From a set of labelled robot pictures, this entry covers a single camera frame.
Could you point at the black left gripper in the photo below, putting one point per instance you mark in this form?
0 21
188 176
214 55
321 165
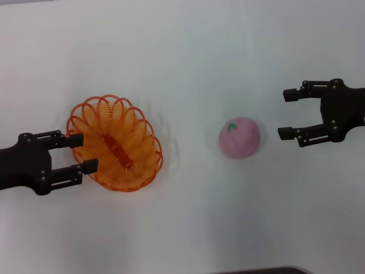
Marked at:
25 162

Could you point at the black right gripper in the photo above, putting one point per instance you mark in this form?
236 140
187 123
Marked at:
345 109

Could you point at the pink toy peach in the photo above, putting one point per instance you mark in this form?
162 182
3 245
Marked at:
241 140

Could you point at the dark rounded robot base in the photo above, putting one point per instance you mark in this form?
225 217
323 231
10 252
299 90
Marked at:
265 270

